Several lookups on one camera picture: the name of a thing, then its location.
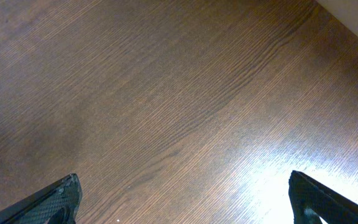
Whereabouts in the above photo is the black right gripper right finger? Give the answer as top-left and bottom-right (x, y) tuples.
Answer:
(288, 170), (358, 224)

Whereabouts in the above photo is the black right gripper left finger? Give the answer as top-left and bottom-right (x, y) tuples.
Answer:
(0, 174), (82, 224)

